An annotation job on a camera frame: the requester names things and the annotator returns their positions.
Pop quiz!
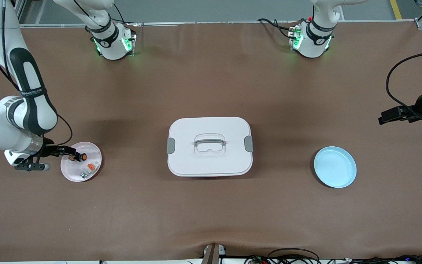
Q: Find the white lidded storage box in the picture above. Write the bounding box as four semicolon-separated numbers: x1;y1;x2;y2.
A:
166;117;254;177

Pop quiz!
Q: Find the pink round plate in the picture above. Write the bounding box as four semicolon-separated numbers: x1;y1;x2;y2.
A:
60;142;102;183

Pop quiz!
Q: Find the small orange white connector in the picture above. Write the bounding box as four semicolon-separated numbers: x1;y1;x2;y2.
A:
80;161;99;179

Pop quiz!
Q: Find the light blue round plate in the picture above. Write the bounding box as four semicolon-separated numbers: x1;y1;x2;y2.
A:
314;146;357;189

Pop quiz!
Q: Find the yellow floor tape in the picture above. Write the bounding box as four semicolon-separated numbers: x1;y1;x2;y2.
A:
390;0;404;20

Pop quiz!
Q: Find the brown table mat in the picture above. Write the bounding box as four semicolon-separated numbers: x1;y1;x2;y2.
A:
0;20;422;261

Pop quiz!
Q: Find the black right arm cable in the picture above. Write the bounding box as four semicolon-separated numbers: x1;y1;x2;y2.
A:
56;114;73;146

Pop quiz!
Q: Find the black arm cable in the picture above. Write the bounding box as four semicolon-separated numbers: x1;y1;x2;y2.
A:
56;114;73;146
385;47;422;121

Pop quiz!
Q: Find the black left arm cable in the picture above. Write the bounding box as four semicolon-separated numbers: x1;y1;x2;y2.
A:
385;47;422;121

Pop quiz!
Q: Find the black cable bundle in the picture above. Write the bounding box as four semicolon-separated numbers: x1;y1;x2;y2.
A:
343;254;422;264

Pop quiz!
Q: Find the black right base cable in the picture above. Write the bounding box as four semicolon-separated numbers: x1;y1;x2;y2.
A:
113;3;138;26

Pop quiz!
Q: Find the black base cable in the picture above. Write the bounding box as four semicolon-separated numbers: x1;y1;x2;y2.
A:
113;3;138;26
257;18;301;40

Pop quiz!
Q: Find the black left base cable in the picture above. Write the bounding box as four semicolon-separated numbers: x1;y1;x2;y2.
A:
257;18;301;40

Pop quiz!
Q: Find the black looped cable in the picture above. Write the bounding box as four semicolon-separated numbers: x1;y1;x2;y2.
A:
268;248;321;264

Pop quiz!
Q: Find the grey metal table bracket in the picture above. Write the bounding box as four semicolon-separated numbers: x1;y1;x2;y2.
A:
203;243;227;264

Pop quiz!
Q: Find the aluminium table edge rail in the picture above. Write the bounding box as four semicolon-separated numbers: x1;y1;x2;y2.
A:
19;20;422;29

